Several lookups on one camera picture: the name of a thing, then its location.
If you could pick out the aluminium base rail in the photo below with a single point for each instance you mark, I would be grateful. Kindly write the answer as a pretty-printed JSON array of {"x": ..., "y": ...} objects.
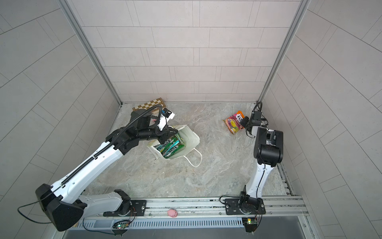
[{"x": 198, "y": 212}]

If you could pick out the green mint packs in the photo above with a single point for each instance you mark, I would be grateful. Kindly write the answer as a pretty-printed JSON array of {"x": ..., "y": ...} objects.
[{"x": 171, "y": 146}]

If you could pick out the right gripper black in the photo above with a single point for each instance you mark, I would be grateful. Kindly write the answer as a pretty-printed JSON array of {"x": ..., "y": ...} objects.
[{"x": 246, "y": 121}]

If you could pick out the pink toy on rail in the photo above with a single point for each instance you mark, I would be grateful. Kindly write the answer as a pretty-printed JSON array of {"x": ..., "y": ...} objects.
[{"x": 172, "y": 213}]

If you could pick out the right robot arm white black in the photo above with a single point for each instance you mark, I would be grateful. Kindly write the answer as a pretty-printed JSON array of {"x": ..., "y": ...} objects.
[{"x": 268, "y": 151}]

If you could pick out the orange Fox's candy bag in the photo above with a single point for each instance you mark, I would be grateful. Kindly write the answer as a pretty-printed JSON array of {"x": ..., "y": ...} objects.
[{"x": 233, "y": 122}]

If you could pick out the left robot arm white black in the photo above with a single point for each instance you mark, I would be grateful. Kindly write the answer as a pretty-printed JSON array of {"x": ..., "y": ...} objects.
[{"x": 63, "y": 202}]

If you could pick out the left green circuit board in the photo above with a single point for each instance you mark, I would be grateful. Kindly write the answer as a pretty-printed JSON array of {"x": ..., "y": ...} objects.
[{"x": 121, "y": 225}]

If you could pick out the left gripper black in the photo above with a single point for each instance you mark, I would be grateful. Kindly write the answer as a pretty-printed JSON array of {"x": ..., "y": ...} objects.
[{"x": 165, "y": 134}]

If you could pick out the wooden chessboard box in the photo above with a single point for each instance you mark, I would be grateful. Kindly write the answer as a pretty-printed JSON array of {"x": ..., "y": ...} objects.
[{"x": 150, "y": 104}]

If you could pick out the right circuit board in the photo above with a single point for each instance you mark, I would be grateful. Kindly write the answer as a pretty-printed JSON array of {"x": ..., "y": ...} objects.
[{"x": 250, "y": 224}]

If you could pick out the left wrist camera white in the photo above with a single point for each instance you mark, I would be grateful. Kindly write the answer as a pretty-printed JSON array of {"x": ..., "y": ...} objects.
[{"x": 166, "y": 115}]

